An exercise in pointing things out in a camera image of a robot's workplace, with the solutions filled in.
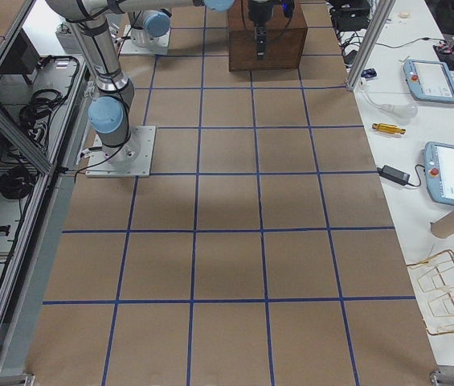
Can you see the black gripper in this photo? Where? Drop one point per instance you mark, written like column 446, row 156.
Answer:
column 258, row 12

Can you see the dark wooden drawer cabinet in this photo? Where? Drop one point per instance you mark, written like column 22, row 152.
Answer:
column 286, row 34

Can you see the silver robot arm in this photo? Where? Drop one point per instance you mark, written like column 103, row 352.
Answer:
column 148, row 25
column 109, row 113

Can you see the blue computer mouse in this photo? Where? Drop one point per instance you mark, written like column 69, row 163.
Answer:
column 369, row 73

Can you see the clear light bulb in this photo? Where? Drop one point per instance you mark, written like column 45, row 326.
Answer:
column 407, row 111

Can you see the far teach pendant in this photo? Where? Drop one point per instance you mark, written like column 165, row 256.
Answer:
column 429, row 81

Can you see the teach pendant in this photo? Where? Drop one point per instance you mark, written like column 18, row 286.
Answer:
column 429, row 81
column 438, row 160

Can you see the black power adapter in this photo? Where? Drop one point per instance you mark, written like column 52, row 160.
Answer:
column 394, row 175

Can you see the near teach pendant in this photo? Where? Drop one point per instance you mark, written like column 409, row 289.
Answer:
column 438, row 160

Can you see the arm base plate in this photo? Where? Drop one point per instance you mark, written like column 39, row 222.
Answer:
column 139, row 42
column 134, row 158

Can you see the aluminium frame post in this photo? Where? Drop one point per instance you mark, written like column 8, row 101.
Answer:
column 370, row 38

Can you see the gold wire rack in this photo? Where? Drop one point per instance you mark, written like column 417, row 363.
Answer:
column 433, row 281

